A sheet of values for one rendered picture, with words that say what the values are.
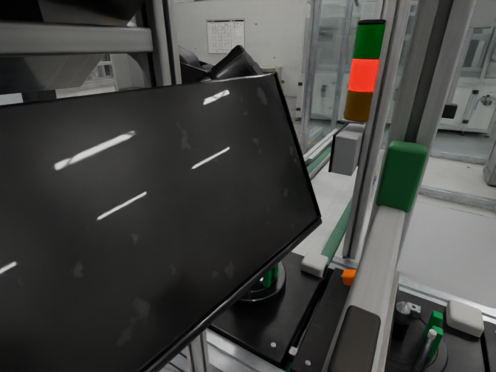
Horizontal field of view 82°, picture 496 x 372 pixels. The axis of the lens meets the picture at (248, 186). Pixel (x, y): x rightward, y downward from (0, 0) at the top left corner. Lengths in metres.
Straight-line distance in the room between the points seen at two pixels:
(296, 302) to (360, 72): 0.41
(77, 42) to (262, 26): 8.79
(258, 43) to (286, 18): 0.96
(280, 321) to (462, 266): 0.58
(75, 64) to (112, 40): 0.07
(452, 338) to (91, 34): 0.59
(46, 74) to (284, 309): 0.46
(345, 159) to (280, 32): 8.32
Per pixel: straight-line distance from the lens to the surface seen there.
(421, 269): 0.89
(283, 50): 8.77
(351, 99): 0.55
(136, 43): 0.22
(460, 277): 0.92
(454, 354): 0.58
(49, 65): 0.26
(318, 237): 0.81
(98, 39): 0.20
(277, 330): 0.52
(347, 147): 0.53
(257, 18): 9.01
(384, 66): 0.54
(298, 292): 0.57
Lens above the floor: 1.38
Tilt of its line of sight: 26 degrees down
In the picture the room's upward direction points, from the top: straight up
